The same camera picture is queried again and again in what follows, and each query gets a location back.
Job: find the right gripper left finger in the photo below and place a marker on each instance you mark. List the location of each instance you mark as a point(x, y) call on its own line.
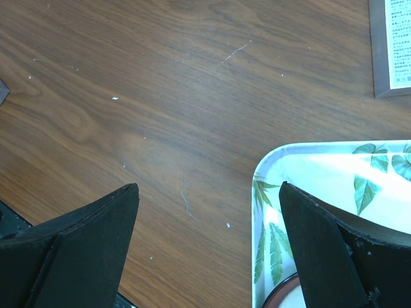
point(74, 260)

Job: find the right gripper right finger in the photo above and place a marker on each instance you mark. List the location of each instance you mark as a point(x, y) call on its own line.
point(342, 259)

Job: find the red rimmed cream plate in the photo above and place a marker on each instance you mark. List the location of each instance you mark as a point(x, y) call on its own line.
point(288, 294)

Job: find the leaf patterned white tray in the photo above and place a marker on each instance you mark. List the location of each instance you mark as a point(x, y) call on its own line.
point(367, 178)

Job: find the silver toothpaste box far right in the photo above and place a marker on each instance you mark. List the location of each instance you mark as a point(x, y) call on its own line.
point(390, 43)

